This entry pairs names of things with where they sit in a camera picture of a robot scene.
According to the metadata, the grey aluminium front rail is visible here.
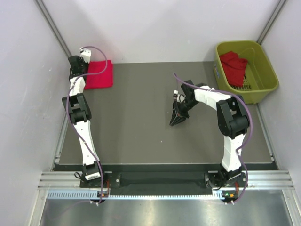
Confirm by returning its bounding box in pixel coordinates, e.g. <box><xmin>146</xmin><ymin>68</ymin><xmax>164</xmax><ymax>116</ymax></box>
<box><xmin>38</xmin><ymin>170</ymin><xmax>294</xmax><ymax>190</ymax></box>

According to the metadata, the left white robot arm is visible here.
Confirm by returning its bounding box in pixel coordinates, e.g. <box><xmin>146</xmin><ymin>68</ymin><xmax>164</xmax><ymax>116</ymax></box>
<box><xmin>62</xmin><ymin>56</ymin><xmax>107</xmax><ymax>188</ymax></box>

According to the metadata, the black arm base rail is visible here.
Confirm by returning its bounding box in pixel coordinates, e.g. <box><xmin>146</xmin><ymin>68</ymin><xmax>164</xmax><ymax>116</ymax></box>
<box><xmin>74</xmin><ymin>164</ymin><xmax>246</xmax><ymax>196</ymax></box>

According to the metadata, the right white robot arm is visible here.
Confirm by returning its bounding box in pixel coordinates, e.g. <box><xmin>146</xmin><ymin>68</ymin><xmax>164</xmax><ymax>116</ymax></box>
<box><xmin>169</xmin><ymin>80</ymin><xmax>250</xmax><ymax>190</ymax></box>

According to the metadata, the bright pink t shirt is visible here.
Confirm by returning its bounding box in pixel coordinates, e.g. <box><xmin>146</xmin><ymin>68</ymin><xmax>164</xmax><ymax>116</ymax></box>
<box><xmin>84</xmin><ymin>60</ymin><xmax>113</xmax><ymax>90</ymax></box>

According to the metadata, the slotted grey cable duct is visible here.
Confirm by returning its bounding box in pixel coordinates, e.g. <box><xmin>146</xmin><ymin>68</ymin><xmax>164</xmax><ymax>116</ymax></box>
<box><xmin>47</xmin><ymin>190</ymin><xmax>225</xmax><ymax>200</ymax></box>

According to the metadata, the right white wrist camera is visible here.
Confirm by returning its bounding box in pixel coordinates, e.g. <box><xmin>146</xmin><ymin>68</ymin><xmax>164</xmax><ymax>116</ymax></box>
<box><xmin>173</xmin><ymin>90</ymin><xmax>185</xmax><ymax>103</ymax></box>

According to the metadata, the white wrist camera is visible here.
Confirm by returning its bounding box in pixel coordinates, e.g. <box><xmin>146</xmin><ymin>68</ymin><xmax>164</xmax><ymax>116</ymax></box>
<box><xmin>79</xmin><ymin>48</ymin><xmax>92</xmax><ymax>64</ymax></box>
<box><xmin>173</xmin><ymin>90</ymin><xmax>185</xmax><ymax>103</ymax></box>

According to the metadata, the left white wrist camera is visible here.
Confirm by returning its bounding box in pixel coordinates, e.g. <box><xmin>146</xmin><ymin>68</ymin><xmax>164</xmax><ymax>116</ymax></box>
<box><xmin>79</xmin><ymin>48</ymin><xmax>92</xmax><ymax>64</ymax></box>

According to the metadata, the olive green plastic basket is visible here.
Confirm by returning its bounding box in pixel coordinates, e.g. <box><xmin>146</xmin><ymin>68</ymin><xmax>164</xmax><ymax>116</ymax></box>
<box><xmin>214</xmin><ymin>40</ymin><xmax>279</xmax><ymax>104</ymax></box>

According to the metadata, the dark red t shirt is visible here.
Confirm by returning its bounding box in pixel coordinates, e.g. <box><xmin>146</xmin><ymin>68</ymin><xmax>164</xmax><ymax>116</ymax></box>
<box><xmin>220</xmin><ymin>51</ymin><xmax>248</xmax><ymax>87</ymax></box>

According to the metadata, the aluminium frame post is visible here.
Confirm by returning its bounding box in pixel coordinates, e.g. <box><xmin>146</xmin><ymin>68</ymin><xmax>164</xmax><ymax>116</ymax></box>
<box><xmin>256</xmin><ymin>0</ymin><xmax>288</xmax><ymax>45</ymax></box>
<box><xmin>33</xmin><ymin>0</ymin><xmax>71</xmax><ymax>59</ymax></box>

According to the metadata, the right aluminium frame post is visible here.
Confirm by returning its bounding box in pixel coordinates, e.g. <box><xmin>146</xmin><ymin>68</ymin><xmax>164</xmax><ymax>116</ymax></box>
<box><xmin>256</xmin><ymin>0</ymin><xmax>288</xmax><ymax>45</ymax></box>

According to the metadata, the left aluminium frame post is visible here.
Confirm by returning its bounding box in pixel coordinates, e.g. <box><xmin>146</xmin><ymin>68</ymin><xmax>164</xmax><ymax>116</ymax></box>
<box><xmin>33</xmin><ymin>0</ymin><xmax>71</xmax><ymax>59</ymax></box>

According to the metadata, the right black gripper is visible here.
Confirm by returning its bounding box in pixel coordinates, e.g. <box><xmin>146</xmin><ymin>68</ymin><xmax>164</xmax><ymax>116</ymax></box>
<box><xmin>170</xmin><ymin>98</ymin><xmax>199</xmax><ymax>127</ymax></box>

